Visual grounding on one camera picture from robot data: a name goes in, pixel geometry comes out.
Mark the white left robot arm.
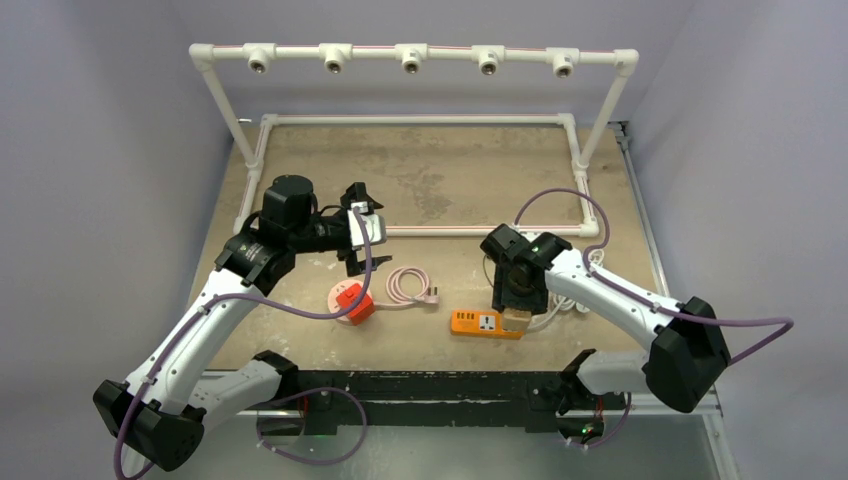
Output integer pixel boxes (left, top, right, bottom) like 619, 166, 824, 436
93, 175, 386, 478

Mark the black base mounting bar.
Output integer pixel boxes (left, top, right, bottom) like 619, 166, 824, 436
235, 369, 627, 439

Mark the black charger adapter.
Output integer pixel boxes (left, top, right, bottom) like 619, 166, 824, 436
482, 254, 496, 288

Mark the red cube socket adapter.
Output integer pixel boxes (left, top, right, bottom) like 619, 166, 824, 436
330, 280, 376, 326

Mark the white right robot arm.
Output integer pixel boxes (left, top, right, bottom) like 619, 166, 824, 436
480, 224, 730, 413

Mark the beige cube socket adapter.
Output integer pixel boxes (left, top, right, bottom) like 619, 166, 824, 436
501, 308, 533, 332

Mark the orange power strip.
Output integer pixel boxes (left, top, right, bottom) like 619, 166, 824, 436
451, 248, 607, 341

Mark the aluminium rail frame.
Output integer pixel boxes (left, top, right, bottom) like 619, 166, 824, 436
117, 120, 740, 480

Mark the white PVC pipe frame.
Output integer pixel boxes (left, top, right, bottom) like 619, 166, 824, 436
188, 43, 640, 240

